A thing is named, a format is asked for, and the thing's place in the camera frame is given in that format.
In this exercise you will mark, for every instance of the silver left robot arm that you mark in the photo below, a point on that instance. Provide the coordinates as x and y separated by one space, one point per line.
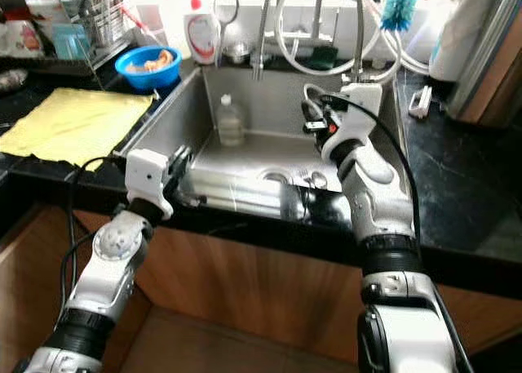
106 275

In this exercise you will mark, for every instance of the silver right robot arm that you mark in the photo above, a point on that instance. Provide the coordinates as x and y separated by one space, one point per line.
383 202

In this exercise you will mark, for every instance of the stainless steel sink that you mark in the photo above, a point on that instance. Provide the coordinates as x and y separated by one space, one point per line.
277 112

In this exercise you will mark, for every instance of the green sponge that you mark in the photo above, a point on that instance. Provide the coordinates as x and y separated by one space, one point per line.
323 56

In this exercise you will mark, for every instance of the steel spoon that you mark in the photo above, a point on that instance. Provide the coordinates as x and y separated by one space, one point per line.
317 179

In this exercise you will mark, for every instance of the steel fork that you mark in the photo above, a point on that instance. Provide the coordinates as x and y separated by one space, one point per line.
302 179

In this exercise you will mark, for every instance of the clear plastic bottle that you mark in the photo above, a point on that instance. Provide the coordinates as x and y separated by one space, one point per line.
230 124

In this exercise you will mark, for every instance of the small steel cup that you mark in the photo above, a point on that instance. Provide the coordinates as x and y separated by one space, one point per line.
236 53

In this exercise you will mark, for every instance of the small white holder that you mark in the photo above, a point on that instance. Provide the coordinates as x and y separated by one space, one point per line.
421 102

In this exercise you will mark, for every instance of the chrome gooseneck faucet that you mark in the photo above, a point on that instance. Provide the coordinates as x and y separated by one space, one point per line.
266 22

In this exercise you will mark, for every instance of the blue plastic bowl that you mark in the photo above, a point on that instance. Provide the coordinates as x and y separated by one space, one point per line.
148 81

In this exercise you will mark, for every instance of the orange food scraps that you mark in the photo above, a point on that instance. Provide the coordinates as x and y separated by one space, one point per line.
163 59

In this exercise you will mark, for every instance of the yellow cloth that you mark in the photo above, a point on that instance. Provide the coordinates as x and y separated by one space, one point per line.
73 128

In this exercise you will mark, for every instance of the blue bottle brush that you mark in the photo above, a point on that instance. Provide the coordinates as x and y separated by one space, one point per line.
400 6

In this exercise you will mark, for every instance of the white dish soap bottle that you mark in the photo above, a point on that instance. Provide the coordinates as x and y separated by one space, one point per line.
201 38

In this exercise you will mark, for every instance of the steel mesh strainer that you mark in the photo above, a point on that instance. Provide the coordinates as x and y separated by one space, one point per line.
227 6

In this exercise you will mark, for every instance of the wide wooden cabinet door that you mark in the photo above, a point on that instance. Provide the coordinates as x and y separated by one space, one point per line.
253 291

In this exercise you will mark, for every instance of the white cylindrical container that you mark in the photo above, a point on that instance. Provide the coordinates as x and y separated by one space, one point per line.
457 38

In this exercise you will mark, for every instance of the steel and wood knife block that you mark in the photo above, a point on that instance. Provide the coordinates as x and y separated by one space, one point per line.
485 71

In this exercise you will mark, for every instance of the steel cutlery holder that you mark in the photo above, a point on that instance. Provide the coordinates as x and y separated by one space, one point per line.
102 22

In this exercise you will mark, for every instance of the teal plastic cup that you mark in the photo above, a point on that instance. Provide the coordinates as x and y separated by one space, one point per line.
69 42

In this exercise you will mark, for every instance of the small steel dish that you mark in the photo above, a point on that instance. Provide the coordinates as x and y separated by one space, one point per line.
12 81

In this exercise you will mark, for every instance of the white patterned mug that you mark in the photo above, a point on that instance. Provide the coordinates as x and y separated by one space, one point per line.
26 40

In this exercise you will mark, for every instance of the white ceramic bowl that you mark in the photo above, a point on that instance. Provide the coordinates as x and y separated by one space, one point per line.
46 7

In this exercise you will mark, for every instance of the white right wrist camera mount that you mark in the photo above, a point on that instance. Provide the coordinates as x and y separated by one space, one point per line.
355 124

